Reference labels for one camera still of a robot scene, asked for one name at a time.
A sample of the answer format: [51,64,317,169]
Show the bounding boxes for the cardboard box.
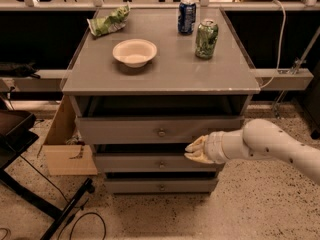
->
[42,96,98,176]

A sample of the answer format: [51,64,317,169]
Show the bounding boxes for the white hanging cable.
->
[259,0,287,89]

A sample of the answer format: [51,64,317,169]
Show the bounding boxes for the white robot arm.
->
[185,119,320,184]

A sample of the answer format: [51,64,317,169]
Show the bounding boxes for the grey top drawer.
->
[75,116,244,144]

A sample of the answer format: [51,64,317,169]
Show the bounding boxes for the black office chair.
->
[1,95,94,240]

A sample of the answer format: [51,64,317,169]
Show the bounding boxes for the grey bottom drawer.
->
[105,171,218,194]

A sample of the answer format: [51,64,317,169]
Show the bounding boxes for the grey middle drawer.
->
[94,143,223,172]

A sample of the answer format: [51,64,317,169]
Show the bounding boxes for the black floor cable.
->
[19,155,108,240]

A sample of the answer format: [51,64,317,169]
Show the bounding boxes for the grey drawer cabinet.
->
[61,6,261,195]

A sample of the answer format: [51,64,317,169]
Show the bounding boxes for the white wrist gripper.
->
[184,131,229,164]

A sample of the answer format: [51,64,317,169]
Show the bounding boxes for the green chip bag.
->
[87,4,130,37]

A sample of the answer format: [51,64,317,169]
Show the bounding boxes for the green soda can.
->
[195,18,219,59]

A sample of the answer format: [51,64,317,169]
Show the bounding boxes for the blue soda can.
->
[178,0,196,35]

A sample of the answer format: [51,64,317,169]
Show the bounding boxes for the metal railing frame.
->
[0,0,320,92]

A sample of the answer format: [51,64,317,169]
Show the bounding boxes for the white paper bowl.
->
[112,39,157,68]

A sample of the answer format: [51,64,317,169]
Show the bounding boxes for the grey drawer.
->
[105,171,218,194]
[94,143,223,172]
[75,116,244,144]

